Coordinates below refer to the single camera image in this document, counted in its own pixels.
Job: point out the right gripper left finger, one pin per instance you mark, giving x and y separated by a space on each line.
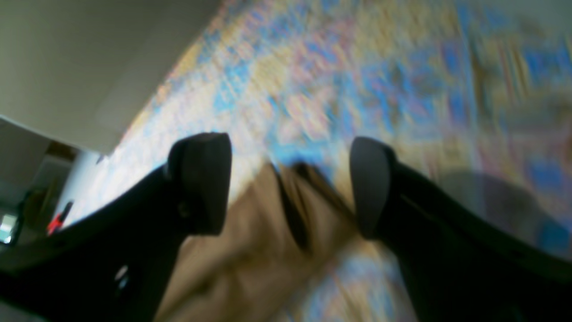
115 265

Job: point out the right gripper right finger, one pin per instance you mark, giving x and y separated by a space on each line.
481 250

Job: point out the brown t-shirt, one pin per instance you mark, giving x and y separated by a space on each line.
282 229

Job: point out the orange black clamp bottom right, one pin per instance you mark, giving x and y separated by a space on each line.
57 222

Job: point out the patterned tablecloth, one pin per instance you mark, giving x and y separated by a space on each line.
474 94

